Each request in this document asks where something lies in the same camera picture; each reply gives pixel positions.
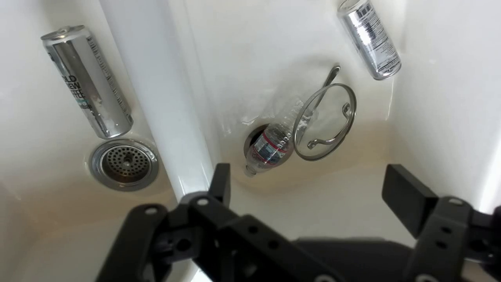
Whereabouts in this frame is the thin metal utensil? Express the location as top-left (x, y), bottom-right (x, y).
top-left (299, 62), bottom-right (341, 123)

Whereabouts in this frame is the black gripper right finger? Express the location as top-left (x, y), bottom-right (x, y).
top-left (382, 162), bottom-right (501, 282)

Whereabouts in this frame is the white double basin sink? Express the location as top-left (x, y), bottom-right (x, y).
top-left (0, 0), bottom-right (501, 282)

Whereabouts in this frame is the metal drain strainer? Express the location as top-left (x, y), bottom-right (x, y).
top-left (87, 137), bottom-right (161, 192)

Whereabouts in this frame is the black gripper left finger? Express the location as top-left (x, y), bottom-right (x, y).
top-left (93, 161), bottom-right (349, 282)

